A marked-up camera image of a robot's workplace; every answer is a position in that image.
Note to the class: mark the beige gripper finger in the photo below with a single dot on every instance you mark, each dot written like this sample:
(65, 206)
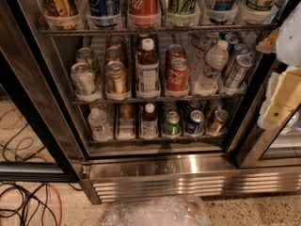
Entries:
(282, 98)
(268, 45)

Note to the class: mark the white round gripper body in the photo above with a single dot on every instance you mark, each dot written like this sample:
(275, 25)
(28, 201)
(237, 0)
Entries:
(291, 38)

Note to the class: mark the orange soda can front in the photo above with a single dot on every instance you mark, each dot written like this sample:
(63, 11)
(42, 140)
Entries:
(116, 77)

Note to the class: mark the orange soda can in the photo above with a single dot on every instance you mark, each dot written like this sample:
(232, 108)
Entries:
(118, 41)
(116, 77)
(114, 54)

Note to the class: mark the silver energy can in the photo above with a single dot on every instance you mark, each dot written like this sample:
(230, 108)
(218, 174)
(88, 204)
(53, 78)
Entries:
(238, 49)
(232, 38)
(238, 71)

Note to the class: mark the silver energy can front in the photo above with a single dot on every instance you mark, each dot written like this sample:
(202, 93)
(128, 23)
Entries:
(238, 71)

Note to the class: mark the silver energy can rear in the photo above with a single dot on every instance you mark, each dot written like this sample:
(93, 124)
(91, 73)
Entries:
(232, 38)

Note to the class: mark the clear water bottle middle shelf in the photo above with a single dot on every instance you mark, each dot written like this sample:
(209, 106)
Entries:
(215, 61)

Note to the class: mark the clear water bottle shelf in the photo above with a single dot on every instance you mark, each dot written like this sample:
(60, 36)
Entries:
(99, 125)
(215, 61)

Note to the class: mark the right glass fridge door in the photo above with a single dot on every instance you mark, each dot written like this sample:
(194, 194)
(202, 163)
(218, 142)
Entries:
(251, 146)

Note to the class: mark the glass fridge door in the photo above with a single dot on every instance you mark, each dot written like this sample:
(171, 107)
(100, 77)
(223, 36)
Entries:
(251, 146)
(33, 76)

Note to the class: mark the orange brown can bottom shelf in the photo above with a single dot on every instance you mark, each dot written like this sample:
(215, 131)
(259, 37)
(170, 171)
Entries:
(217, 122)

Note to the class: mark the red cola can rear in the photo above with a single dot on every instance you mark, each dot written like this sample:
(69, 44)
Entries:
(175, 51)

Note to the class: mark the blue can bottom shelf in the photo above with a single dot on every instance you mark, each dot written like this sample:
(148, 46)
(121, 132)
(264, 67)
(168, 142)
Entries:
(194, 123)

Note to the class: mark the red cola can front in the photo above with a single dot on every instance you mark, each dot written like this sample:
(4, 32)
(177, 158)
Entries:
(177, 74)

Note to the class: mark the green can bottom shelf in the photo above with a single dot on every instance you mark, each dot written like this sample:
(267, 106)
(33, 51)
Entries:
(172, 123)

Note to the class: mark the brown tea bottle middle shelf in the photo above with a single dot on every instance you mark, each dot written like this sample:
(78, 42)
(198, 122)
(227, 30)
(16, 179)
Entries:
(148, 67)

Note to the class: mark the brown tea bottle shelf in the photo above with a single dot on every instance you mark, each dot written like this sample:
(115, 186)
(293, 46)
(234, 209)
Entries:
(148, 67)
(149, 122)

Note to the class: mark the red cola can top shelf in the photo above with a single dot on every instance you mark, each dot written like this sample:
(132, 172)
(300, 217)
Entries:
(143, 12)

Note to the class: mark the brown tea bottle bottom shelf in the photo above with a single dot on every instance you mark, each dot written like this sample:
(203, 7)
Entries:
(149, 122)

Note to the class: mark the orange soda can rear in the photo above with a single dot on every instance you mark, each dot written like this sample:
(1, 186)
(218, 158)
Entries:
(118, 41)

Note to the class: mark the white green can rear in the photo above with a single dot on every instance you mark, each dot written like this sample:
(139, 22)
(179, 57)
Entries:
(87, 55)

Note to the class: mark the clear water bottle bottom shelf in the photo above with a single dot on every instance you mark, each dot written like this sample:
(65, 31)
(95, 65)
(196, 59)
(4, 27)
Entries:
(99, 125)

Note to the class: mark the white green can front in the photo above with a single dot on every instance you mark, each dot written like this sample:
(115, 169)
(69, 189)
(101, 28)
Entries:
(84, 79)

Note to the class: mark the steel fridge vent grille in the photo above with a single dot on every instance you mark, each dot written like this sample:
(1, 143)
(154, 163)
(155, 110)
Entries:
(143, 178)

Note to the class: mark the yellow can top shelf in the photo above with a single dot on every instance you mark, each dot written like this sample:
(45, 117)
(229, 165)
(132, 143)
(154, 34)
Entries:
(61, 8)

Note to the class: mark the left glass fridge door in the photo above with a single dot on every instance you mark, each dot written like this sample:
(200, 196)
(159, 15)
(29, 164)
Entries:
(33, 76)

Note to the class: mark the clear plastic bag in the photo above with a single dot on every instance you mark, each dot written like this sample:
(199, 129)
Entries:
(160, 211)

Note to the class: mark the middle wire shelf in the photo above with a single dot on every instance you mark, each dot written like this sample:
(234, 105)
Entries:
(157, 99)

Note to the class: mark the wire shelf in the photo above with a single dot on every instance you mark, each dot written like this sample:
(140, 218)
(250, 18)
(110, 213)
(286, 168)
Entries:
(157, 99)
(158, 30)

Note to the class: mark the top wire shelf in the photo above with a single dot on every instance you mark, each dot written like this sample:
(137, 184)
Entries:
(158, 30)

